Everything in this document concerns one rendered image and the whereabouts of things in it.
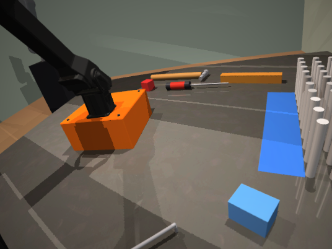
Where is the light blue block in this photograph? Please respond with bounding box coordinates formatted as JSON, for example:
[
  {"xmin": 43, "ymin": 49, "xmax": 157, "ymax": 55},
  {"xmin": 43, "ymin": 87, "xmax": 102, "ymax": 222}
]
[{"xmin": 228, "ymin": 184, "xmax": 280, "ymax": 238}]

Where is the hook tool with wooden handle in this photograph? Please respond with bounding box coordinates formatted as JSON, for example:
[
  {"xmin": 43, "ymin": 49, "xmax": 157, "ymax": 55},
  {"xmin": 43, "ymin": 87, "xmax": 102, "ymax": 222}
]
[{"xmin": 131, "ymin": 223, "xmax": 178, "ymax": 249}]

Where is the blue flat strip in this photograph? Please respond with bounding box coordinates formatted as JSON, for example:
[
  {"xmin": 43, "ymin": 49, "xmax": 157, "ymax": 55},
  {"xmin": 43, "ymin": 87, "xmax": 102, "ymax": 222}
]
[{"xmin": 258, "ymin": 92, "xmax": 305, "ymax": 177}]

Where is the wooden-handled hammer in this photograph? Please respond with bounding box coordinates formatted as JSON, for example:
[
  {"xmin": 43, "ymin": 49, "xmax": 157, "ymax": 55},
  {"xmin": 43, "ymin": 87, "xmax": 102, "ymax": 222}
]
[{"xmin": 151, "ymin": 69, "xmax": 209, "ymax": 81}]

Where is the orange rectangular bar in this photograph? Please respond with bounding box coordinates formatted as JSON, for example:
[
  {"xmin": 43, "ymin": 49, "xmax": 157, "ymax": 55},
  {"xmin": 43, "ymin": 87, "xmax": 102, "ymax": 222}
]
[{"xmin": 220, "ymin": 72, "xmax": 282, "ymax": 84}]

